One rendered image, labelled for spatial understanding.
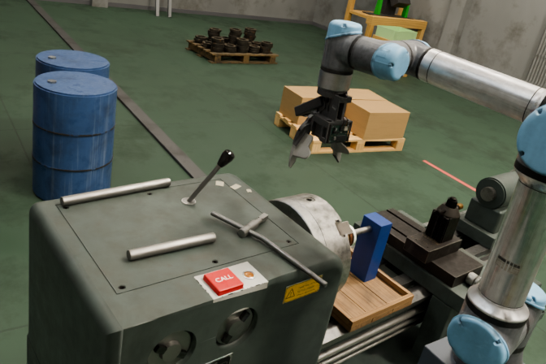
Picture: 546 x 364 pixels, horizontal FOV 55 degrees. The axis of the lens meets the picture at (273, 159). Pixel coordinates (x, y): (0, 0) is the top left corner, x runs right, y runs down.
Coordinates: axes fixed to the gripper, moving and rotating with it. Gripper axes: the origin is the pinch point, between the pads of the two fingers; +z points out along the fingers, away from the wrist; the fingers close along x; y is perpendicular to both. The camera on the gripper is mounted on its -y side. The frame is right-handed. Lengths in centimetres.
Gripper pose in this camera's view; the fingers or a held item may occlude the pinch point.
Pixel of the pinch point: (312, 164)
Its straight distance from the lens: 131.5
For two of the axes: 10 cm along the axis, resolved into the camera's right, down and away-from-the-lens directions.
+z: -1.4, 9.1, 3.8
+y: 5.1, 4.0, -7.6
